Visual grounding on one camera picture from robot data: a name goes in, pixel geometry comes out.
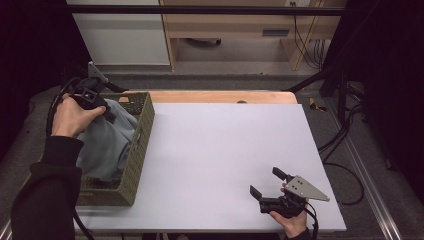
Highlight person's right hand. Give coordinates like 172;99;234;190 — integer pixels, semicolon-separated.
268;182;310;240

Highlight yellow and black tool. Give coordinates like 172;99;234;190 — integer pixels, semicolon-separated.
308;97;328;113

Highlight black floor cables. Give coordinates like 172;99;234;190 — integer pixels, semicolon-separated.
317;102;366;206

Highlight black horizontal bar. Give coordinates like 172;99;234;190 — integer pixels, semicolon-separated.
65;4;345;16

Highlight person's left hand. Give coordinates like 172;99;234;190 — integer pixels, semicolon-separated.
51;92;107;139

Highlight black stand legs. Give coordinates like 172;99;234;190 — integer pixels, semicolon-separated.
285;65;365;125

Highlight hanging black cables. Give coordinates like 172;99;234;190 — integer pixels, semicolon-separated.
289;1;327;70

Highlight metal floor rail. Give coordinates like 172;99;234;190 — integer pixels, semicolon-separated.
327;98;405;240

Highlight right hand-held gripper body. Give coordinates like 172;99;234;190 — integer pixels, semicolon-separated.
259;174;331;220

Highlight green woven basket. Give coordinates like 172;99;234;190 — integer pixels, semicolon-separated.
75;91;156;207

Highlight white table sheet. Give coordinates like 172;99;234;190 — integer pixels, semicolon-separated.
73;102;348;233

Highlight light wooden desk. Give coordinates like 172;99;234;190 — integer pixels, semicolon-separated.
159;0;348;72

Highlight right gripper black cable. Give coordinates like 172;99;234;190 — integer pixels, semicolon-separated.
303;202;320;240

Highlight grey cloth garment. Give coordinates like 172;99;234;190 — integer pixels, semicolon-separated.
75;98;139;183

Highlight white cabinet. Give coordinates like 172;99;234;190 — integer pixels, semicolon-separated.
65;0;171;66

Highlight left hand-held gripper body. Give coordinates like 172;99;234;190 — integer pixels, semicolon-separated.
69;61;110;111

